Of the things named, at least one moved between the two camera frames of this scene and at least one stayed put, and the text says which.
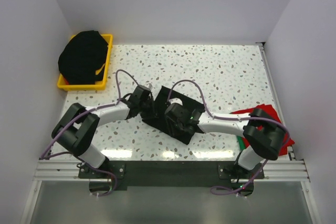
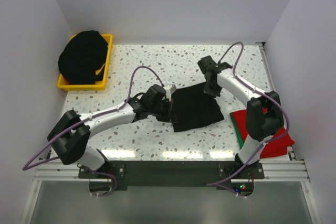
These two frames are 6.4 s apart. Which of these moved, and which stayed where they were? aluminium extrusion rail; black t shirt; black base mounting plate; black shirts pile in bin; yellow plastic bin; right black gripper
Moved: black t shirt; right black gripper
Stayed: black base mounting plate; aluminium extrusion rail; yellow plastic bin; black shirts pile in bin
